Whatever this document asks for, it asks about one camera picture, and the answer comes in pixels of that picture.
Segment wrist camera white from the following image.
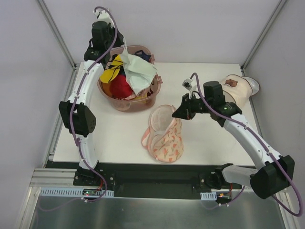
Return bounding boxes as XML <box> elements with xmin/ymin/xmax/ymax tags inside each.
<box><xmin>182</xmin><ymin>78</ymin><xmax>197</xmax><ymax>98</ymax></box>
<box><xmin>93</xmin><ymin>9</ymin><xmax>113</xmax><ymax>26</ymax></box>

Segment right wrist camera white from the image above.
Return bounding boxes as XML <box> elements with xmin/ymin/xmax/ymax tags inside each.
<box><xmin>182</xmin><ymin>78</ymin><xmax>197</xmax><ymax>98</ymax></box>

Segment white bra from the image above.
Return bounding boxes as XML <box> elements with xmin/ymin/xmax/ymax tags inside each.
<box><xmin>120</xmin><ymin>38</ymin><xmax>157</xmax><ymax>95</ymax></box>

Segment white cable duct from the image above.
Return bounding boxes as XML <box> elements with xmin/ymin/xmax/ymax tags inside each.
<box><xmin>200</xmin><ymin>191</ymin><xmax>231</xmax><ymax>201</ymax></box>
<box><xmin>40</xmin><ymin>187</ymin><xmax>114</xmax><ymax>198</ymax></box>

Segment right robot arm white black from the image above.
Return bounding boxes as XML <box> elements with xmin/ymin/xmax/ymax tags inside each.
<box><xmin>172</xmin><ymin>79</ymin><xmax>295</xmax><ymax>199</ymax></box>

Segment right white cable duct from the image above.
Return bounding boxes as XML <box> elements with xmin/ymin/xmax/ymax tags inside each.
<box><xmin>200</xmin><ymin>191</ymin><xmax>231</xmax><ymax>201</ymax></box>

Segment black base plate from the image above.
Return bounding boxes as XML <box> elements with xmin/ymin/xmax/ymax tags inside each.
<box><xmin>73</xmin><ymin>163</ymin><xmax>242</xmax><ymax>199</ymax></box>

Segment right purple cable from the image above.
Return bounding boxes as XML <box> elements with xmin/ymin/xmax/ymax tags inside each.
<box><xmin>190</xmin><ymin>73</ymin><xmax>302</xmax><ymax>217</ymax></box>

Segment pink plastic basket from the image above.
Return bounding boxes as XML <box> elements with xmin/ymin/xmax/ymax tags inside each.
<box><xmin>97</xmin><ymin>47</ymin><xmax>163</xmax><ymax>112</ymax></box>

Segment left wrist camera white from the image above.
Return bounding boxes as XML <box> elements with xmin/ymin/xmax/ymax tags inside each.
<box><xmin>93</xmin><ymin>9</ymin><xmax>113</xmax><ymax>26</ymax></box>

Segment aluminium frame post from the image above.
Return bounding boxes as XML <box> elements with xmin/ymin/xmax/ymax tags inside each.
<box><xmin>241</xmin><ymin>0</ymin><xmax>288</xmax><ymax>73</ymax></box>
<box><xmin>35</xmin><ymin>0</ymin><xmax>77</xmax><ymax>70</ymax></box>

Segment red bra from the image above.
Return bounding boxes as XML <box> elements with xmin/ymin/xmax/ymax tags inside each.
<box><xmin>110</xmin><ymin>74</ymin><xmax>133</xmax><ymax>99</ymax></box>

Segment navy blue bra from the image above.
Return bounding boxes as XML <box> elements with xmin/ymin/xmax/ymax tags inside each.
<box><xmin>134</xmin><ymin>50</ymin><xmax>152</xmax><ymax>63</ymax></box>

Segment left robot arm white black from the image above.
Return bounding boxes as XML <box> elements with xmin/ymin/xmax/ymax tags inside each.
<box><xmin>59</xmin><ymin>21</ymin><xmax>123</xmax><ymax>186</ymax></box>

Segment right aluminium frame post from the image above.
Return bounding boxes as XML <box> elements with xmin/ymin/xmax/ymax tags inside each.
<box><xmin>241</xmin><ymin>0</ymin><xmax>288</xmax><ymax>73</ymax></box>

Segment cream bear laundry bag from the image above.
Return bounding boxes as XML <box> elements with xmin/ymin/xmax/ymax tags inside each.
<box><xmin>220</xmin><ymin>74</ymin><xmax>253</xmax><ymax>108</ymax></box>

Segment left white cable duct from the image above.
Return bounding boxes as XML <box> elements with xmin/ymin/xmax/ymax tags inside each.
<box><xmin>40</xmin><ymin>187</ymin><xmax>114</xmax><ymax>198</ymax></box>

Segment floral mesh laundry bag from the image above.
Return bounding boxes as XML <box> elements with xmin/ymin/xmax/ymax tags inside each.
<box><xmin>142</xmin><ymin>104</ymin><xmax>184</xmax><ymax>163</ymax></box>

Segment pink satin bra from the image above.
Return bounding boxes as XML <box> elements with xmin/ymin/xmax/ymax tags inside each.
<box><xmin>123</xmin><ymin>83</ymin><xmax>154</xmax><ymax>101</ymax></box>

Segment yellow bra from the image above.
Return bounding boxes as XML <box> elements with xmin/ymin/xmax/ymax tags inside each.
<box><xmin>100</xmin><ymin>54</ymin><xmax>123</xmax><ymax>83</ymax></box>

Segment left aluminium frame post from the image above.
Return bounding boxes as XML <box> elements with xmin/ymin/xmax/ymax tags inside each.
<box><xmin>35</xmin><ymin>0</ymin><xmax>77</xmax><ymax>70</ymax></box>

